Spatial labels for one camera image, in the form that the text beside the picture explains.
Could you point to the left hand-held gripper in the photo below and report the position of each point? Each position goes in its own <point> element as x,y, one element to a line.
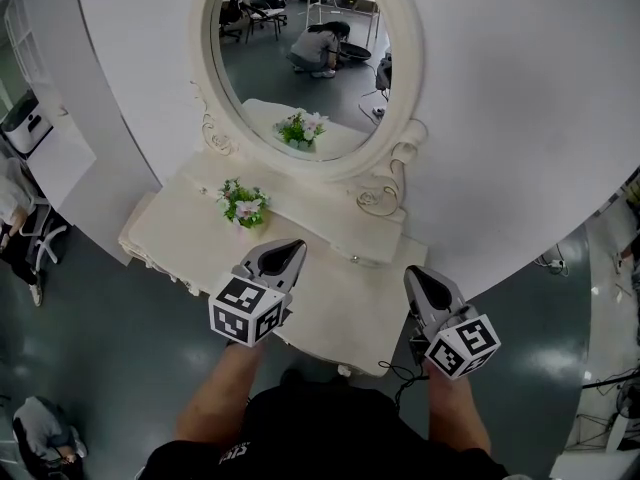
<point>260,280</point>

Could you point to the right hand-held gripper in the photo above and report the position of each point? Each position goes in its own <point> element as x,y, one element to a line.
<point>450,318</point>

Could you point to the cream dressing table drawer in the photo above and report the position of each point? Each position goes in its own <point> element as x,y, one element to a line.
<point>367,255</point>

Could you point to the person's right forearm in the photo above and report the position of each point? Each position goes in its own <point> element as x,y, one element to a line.
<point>455,413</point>

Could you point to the person's left forearm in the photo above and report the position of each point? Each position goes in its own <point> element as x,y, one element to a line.
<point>220,393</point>

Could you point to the cream dressing table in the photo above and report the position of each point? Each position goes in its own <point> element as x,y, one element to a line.
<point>340,308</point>

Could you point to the pink flower plant pot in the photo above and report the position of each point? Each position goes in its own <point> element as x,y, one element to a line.
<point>245,205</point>

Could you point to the white power strip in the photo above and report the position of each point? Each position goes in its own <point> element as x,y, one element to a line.
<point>557,265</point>

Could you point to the person's black shirt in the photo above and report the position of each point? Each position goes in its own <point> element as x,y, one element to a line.
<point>325,433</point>

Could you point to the black floor fan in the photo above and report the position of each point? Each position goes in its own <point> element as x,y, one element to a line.
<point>627,400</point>

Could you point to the white base office chair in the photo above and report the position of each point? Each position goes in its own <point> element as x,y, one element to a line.
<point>47,240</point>

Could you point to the cream framed oval mirror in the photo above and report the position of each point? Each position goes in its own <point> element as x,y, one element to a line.
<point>200,68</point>

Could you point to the white counter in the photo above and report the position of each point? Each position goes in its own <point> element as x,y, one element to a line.
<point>60,163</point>

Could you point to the white box appliance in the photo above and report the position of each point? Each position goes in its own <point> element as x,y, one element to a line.
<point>22,125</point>

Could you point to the white shelf unit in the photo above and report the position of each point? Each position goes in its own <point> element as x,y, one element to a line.
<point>25,43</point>

